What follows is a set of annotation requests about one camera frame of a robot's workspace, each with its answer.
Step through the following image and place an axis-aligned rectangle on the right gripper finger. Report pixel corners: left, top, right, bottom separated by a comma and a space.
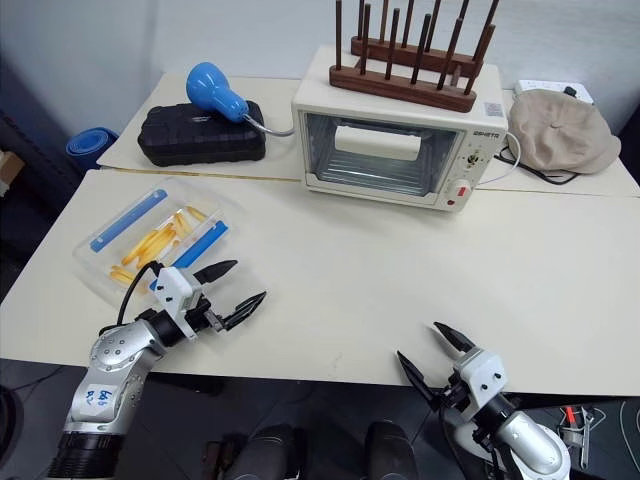
396, 350, 442, 413
432, 321, 475, 359

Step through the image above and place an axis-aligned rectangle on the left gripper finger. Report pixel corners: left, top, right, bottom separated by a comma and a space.
192, 259, 239, 288
222, 291, 269, 332

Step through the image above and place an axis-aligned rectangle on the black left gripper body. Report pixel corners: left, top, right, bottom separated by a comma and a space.
183, 294, 234, 335

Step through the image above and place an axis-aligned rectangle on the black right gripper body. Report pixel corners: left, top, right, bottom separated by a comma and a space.
430, 369, 476, 417

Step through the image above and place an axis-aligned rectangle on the clear plastic tray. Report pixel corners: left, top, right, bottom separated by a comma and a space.
72, 175, 251, 307

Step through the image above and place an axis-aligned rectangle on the white toaster oven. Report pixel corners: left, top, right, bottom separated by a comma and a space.
291, 44, 509, 215

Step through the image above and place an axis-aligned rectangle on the blue container clip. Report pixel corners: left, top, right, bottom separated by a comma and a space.
172, 219, 230, 269
88, 187, 168, 253

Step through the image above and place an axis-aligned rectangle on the black hard case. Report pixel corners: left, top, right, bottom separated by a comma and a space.
137, 100, 267, 168

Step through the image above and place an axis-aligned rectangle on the dark rounded shape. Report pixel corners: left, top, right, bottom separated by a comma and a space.
232, 423, 307, 480

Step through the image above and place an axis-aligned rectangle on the blue rolled mat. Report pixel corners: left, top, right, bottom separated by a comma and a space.
65, 128, 120, 157

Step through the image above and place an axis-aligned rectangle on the blue handheld device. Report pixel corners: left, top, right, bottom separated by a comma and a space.
185, 61, 297, 137

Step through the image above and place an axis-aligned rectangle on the brown cardboard box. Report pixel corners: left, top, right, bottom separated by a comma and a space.
0, 151, 25, 197

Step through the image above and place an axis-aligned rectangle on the beige flat cap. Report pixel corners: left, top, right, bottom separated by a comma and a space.
507, 89, 623, 175

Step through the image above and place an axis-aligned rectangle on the dark wooden peg rack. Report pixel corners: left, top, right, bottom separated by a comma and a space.
349, 0, 501, 79
328, 0, 497, 114

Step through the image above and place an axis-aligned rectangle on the white power strip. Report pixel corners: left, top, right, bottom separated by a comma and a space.
513, 78, 596, 107

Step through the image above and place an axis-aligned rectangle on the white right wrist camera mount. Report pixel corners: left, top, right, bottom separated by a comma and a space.
452, 348, 507, 421

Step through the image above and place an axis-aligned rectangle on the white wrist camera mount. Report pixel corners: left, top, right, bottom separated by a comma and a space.
148, 266, 211, 342
452, 348, 507, 421

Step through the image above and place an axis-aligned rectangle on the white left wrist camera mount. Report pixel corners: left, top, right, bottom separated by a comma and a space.
148, 266, 211, 342

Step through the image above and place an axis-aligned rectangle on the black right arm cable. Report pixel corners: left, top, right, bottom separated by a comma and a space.
438, 409, 502, 480

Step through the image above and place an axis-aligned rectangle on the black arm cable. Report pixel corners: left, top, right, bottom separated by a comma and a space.
438, 409, 502, 480
116, 260, 164, 329

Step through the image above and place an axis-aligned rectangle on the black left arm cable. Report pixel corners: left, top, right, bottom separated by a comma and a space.
116, 260, 164, 329

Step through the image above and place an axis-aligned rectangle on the red handled metal tool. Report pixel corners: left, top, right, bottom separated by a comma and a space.
558, 404, 597, 471

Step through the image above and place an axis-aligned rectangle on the white knob with red switch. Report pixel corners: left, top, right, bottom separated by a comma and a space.
449, 179, 476, 204

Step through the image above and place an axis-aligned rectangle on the thin black cable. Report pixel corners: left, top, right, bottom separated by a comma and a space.
493, 142, 584, 185

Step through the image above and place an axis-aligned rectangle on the white power cable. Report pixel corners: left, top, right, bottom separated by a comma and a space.
474, 130, 522, 190

